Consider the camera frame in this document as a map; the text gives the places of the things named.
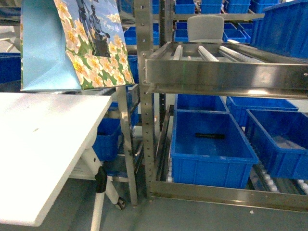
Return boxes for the blue bin with black object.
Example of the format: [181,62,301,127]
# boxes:
[170,110,258,189]

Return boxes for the white table frame with caster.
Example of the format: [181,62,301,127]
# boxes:
[69,148,126,231]

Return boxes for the flower gift bag with robots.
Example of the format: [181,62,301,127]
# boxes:
[20,0,135,92]

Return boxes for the stainless steel rack frame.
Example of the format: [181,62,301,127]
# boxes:
[130,0,308,212]

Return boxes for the large blue plastic crate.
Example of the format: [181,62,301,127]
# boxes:
[250,0,308,59]

